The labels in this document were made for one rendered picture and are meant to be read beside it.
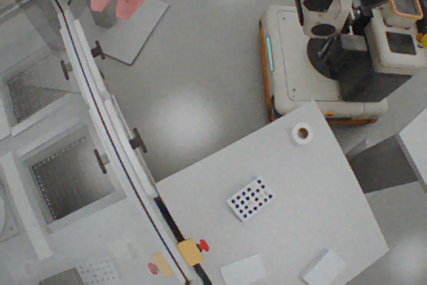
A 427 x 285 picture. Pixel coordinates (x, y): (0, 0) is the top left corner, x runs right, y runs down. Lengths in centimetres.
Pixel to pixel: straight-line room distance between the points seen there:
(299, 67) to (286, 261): 101
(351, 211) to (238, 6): 148
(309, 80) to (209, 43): 63
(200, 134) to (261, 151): 81
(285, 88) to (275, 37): 27
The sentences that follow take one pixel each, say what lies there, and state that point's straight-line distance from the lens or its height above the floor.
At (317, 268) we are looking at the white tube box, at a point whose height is 81.
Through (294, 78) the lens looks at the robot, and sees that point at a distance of 179.
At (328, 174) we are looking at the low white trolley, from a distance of 121.
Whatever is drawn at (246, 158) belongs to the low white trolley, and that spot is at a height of 76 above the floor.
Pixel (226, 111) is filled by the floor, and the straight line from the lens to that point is 197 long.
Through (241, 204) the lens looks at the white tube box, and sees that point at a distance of 113.
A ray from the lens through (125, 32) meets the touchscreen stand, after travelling 216.
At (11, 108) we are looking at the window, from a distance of 30.
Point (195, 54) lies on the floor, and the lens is 208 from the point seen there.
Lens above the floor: 188
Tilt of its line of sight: 75 degrees down
